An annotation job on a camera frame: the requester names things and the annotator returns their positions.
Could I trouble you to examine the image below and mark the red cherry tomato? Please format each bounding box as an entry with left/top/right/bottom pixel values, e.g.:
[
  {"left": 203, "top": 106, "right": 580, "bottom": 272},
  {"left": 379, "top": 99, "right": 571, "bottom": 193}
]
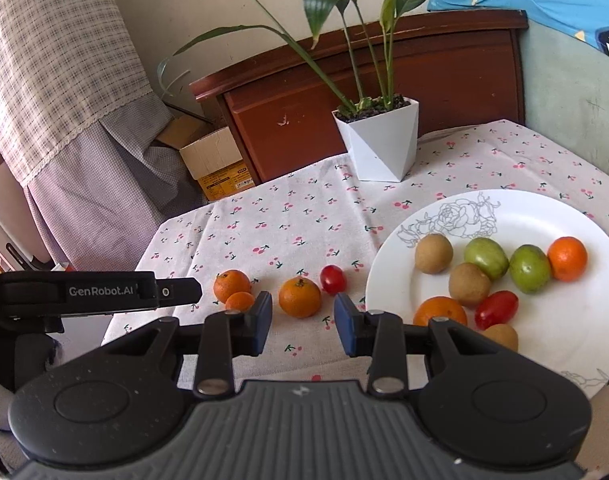
[
  {"left": 475, "top": 290, "right": 519, "bottom": 331},
  {"left": 319, "top": 265, "right": 348, "bottom": 296}
]

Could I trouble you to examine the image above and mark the checked fabric cover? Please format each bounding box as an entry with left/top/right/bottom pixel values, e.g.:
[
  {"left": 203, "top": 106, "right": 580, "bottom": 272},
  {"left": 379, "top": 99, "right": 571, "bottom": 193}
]
[{"left": 0, "top": 0, "right": 205, "bottom": 271}]

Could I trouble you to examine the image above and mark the open cardboard box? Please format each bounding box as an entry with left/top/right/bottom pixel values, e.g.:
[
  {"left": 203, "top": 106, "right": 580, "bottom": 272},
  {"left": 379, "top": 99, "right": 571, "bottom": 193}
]
[{"left": 157, "top": 115, "right": 255, "bottom": 203}]

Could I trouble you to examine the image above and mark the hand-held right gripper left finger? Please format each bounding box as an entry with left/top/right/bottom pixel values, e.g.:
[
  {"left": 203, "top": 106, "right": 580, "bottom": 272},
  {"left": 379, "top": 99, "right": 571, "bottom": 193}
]
[{"left": 102, "top": 291, "right": 274, "bottom": 401}]

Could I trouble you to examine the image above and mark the orange mandarin with stem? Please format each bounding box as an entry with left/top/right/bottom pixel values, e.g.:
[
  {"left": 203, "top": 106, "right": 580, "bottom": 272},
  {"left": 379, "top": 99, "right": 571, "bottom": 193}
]
[{"left": 278, "top": 277, "right": 322, "bottom": 319}]

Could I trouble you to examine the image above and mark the white faceted plant pot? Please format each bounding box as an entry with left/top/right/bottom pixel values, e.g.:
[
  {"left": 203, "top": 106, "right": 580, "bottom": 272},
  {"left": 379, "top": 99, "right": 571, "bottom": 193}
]
[{"left": 333, "top": 95, "right": 420, "bottom": 182}]

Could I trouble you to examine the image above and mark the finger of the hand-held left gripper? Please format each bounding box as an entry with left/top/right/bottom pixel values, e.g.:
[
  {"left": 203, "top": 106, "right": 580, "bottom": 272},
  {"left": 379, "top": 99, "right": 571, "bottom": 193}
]
[{"left": 157, "top": 279, "right": 202, "bottom": 309}]

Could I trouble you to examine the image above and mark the white floral print plate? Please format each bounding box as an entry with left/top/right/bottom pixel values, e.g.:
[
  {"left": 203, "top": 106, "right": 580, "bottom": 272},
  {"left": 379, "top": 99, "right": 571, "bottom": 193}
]
[{"left": 365, "top": 189, "right": 609, "bottom": 401}]

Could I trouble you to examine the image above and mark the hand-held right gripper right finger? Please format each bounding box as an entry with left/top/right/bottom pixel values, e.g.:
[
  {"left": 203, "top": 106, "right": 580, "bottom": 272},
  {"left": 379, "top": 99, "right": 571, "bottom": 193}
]
[{"left": 334, "top": 294, "right": 520, "bottom": 401}]

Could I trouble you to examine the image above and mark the green tomato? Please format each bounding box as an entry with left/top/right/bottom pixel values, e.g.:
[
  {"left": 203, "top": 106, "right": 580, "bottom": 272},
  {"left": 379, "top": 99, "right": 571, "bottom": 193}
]
[
  {"left": 464, "top": 238, "right": 510, "bottom": 282},
  {"left": 509, "top": 244, "right": 551, "bottom": 294}
]

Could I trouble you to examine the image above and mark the pale green sofa cushion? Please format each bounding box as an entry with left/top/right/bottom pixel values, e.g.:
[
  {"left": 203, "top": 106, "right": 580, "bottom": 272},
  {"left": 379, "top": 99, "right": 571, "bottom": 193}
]
[{"left": 521, "top": 12, "right": 609, "bottom": 183}]

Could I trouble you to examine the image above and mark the blue printed blanket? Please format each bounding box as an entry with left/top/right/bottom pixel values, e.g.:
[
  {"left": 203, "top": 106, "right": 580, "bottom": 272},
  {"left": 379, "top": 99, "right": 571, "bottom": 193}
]
[{"left": 427, "top": 0, "right": 609, "bottom": 68}]

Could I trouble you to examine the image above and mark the wooden headboard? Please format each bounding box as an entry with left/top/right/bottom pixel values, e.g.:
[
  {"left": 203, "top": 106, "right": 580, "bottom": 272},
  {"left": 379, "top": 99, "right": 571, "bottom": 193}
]
[{"left": 190, "top": 10, "right": 529, "bottom": 186}]

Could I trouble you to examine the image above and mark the small orange mandarin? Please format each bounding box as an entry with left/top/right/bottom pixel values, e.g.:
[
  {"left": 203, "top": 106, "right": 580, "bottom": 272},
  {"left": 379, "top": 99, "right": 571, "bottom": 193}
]
[{"left": 225, "top": 291, "right": 256, "bottom": 312}]

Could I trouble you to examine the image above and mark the large orange mandarin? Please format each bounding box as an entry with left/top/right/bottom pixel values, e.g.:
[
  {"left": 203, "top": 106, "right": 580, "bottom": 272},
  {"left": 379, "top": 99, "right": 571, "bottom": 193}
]
[{"left": 413, "top": 296, "right": 468, "bottom": 328}]

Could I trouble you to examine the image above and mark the brown kiwi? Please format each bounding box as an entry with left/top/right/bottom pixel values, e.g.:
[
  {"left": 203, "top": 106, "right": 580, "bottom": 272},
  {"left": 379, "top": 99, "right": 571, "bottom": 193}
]
[
  {"left": 449, "top": 262, "right": 492, "bottom": 308},
  {"left": 481, "top": 323, "right": 519, "bottom": 353},
  {"left": 415, "top": 233, "right": 454, "bottom": 275}
]

